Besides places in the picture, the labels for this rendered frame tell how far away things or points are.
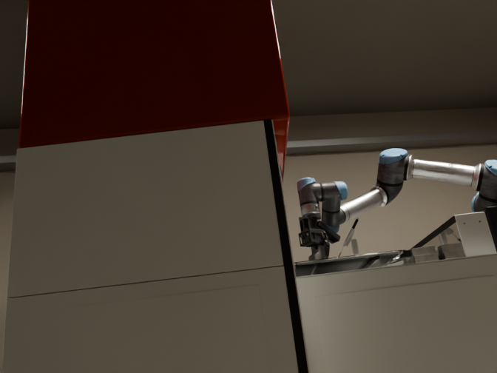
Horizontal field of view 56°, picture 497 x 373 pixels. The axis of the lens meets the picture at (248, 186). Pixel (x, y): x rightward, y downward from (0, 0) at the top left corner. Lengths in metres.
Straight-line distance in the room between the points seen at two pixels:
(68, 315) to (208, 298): 0.34
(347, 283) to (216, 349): 0.44
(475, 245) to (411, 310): 0.31
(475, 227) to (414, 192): 2.94
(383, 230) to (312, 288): 2.93
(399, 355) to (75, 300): 0.84
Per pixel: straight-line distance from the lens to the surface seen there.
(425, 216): 4.46
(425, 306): 1.41
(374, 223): 4.25
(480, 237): 1.58
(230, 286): 1.15
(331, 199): 1.88
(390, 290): 1.39
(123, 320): 1.19
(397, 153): 2.15
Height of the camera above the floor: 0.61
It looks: 20 degrees up
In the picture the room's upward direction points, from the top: 7 degrees counter-clockwise
